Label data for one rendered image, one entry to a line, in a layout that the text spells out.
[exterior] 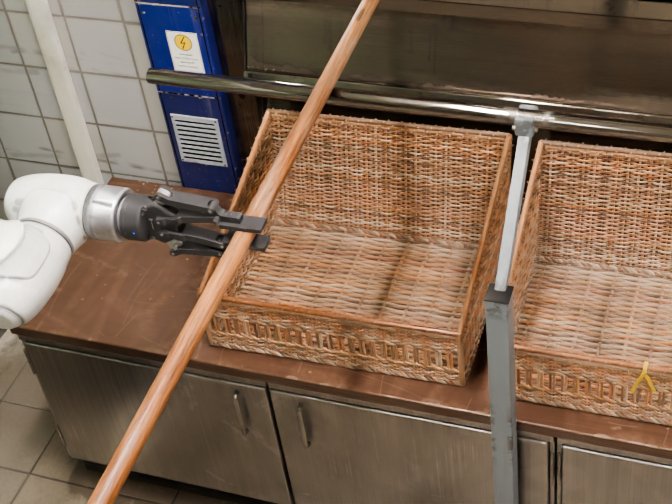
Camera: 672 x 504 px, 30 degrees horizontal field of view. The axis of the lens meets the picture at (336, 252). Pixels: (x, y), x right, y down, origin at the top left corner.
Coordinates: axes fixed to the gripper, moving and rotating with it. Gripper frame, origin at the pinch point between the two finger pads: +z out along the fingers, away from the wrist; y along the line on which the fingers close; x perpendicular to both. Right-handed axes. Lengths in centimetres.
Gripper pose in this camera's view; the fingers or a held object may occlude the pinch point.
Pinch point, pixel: (245, 232)
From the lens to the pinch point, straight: 195.7
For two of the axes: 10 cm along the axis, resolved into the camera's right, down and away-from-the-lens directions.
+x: -3.1, 6.7, -6.7
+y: 1.1, 7.3, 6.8
